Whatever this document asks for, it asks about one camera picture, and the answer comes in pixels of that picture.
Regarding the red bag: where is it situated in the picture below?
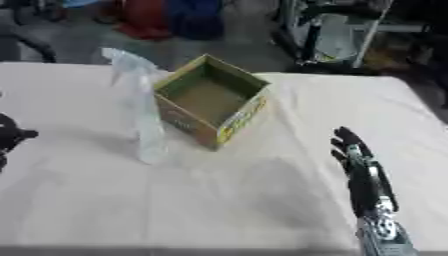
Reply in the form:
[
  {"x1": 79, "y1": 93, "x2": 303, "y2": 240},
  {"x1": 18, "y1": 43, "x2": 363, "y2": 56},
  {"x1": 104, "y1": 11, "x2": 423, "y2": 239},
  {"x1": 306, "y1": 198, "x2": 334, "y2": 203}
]
[{"x1": 113, "y1": 0, "x2": 174, "y2": 41}]

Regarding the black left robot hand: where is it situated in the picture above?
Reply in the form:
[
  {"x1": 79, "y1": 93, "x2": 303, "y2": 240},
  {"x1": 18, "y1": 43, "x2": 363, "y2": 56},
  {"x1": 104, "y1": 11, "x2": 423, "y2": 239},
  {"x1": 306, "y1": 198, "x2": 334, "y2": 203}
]
[{"x1": 0, "y1": 112, "x2": 41, "y2": 174}]

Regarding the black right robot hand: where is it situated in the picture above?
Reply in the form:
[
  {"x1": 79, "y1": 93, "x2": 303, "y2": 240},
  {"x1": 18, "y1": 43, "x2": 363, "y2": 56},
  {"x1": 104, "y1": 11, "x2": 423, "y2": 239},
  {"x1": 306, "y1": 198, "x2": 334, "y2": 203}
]
[{"x1": 327, "y1": 126, "x2": 403, "y2": 218}]

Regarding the blue bag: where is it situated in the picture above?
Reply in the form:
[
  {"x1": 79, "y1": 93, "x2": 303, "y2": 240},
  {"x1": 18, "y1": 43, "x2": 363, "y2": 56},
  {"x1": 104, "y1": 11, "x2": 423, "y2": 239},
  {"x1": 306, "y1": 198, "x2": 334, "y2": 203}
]
[{"x1": 164, "y1": 0, "x2": 228, "y2": 42}]

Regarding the white metal cart frame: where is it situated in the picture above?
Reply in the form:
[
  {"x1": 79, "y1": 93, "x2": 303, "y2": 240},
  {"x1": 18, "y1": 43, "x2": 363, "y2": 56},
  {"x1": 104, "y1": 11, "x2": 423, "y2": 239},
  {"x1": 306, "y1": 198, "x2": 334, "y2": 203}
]
[{"x1": 271, "y1": 0, "x2": 448, "y2": 69}]

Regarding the black chair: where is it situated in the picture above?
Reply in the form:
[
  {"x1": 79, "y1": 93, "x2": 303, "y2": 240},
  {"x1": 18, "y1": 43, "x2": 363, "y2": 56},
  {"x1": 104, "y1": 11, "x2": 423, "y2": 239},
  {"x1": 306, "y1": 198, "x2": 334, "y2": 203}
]
[{"x1": 0, "y1": 23, "x2": 60, "y2": 64}]

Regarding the clear plastic spray bottle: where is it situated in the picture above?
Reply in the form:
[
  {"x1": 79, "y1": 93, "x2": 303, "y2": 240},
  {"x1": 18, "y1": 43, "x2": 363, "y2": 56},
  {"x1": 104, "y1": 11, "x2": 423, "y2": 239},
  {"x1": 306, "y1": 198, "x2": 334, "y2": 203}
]
[{"x1": 101, "y1": 47, "x2": 172, "y2": 166}]

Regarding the open cardboard box green inside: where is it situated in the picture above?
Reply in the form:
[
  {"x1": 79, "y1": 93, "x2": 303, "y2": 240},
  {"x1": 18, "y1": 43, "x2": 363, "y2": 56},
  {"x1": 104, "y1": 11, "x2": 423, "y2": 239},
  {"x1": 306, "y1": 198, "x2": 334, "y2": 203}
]
[{"x1": 152, "y1": 53, "x2": 273, "y2": 152}]

